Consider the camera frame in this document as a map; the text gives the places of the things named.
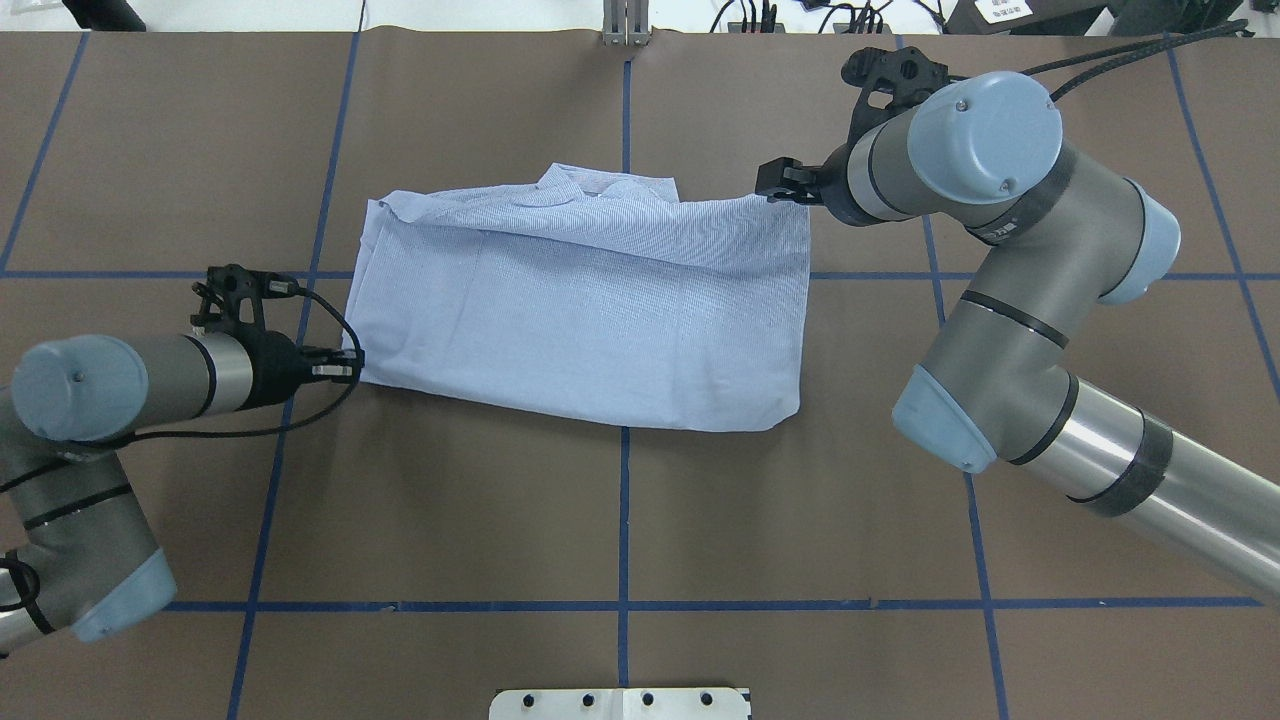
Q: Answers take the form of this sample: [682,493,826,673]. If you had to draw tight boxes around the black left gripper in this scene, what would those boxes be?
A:
[244,332,364,406]

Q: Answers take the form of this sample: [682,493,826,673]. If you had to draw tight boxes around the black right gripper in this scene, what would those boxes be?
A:
[754,140,886,227]

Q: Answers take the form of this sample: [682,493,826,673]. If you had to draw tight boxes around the light blue striped shirt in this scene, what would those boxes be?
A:
[346,164,812,432]

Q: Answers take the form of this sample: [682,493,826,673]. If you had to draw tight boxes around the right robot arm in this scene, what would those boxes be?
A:
[755,70,1277,605]

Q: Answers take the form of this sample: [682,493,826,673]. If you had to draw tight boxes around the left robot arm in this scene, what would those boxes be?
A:
[1,332,364,655]

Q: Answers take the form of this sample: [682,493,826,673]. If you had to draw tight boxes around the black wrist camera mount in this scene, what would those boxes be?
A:
[189,264,301,338]

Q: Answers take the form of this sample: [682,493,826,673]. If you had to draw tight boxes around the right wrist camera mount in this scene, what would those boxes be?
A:
[840,46,952,146]

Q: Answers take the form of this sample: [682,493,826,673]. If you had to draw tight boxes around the black cables on desk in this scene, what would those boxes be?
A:
[710,0,946,35]

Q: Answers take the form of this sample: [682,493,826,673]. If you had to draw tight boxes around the grey aluminium frame post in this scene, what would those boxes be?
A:
[602,0,652,47]

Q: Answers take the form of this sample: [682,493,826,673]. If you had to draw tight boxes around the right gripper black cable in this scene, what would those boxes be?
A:
[1020,18,1253,101]

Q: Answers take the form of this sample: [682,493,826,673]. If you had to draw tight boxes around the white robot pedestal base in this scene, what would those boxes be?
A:
[488,687,753,719]

